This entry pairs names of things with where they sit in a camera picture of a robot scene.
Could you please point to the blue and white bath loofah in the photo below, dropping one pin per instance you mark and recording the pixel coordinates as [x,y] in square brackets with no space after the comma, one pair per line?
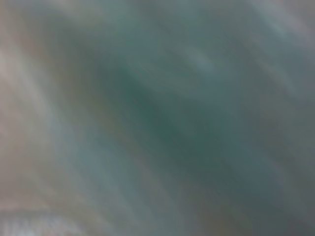
[157,117]

